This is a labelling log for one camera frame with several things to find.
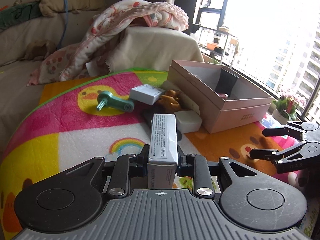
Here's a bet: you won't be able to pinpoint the pink cardboard box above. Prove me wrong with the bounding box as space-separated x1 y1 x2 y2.
168 60 272 133

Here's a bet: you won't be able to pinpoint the white carton box with text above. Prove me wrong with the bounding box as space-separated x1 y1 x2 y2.
147 114 178 189

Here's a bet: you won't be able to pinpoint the small white block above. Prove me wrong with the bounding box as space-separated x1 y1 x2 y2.
174 111 202 134

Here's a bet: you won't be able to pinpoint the green plastic crank tool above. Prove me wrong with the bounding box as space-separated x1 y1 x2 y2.
97 91 135 113

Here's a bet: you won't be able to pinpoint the brown animal figurine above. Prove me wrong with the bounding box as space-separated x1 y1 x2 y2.
157 89 182 114

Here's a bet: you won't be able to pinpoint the clear white battery case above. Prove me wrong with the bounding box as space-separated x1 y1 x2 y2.
129 84 165 105

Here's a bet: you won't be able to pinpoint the black cylindrical cup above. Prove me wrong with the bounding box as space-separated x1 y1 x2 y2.
214 68 239 96

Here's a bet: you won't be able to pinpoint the potted pink flowers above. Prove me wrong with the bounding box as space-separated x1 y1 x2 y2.
272 90 305 125

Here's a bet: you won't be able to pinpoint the colourful duck play mat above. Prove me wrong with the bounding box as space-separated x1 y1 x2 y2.
0 67 320 240

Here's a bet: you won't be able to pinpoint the metal shelf rack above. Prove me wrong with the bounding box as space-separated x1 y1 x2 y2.
193 24 238 66

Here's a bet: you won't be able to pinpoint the pink floral blanket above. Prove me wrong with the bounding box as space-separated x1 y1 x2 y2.
28 0 189 86

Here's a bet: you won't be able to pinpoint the brown plush on sofa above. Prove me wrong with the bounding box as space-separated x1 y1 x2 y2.
21 40 56 61

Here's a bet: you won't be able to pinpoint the beige sofa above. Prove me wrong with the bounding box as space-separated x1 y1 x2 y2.
0 7 205 143

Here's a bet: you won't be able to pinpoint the green plush toy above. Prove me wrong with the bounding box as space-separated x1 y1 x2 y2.
0 1 42 31

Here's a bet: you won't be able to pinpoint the beige rolled bedding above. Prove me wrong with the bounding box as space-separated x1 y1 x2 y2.
39 0 105 17

